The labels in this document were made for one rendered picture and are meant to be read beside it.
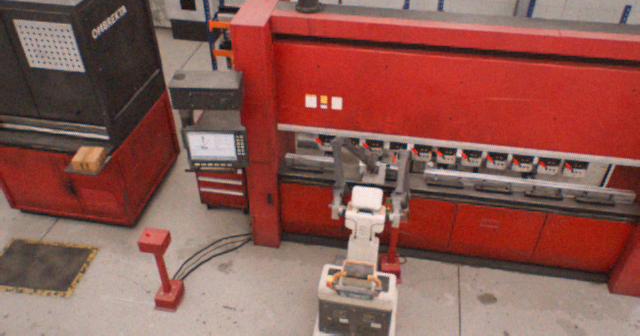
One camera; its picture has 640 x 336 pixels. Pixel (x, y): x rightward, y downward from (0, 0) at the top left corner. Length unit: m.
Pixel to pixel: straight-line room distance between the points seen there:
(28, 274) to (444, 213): 3.78
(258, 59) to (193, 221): 2.23
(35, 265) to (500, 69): 4.40
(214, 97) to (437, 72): 1.64
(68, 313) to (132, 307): 0.53
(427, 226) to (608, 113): 1.71
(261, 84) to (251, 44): 0.33
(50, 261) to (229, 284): 1.71
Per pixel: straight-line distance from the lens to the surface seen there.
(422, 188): 4.63
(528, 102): 4.29
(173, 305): 4.92
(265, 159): 4.51
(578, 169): 4.73
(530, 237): 5.04
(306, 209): 4.93
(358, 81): 4.16
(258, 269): 5.10
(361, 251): 4.11
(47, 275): 5.58
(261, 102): 4.18
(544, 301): 5.24
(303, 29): 4.02
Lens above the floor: 3.89
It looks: 38 degrees down
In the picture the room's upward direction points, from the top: straight up
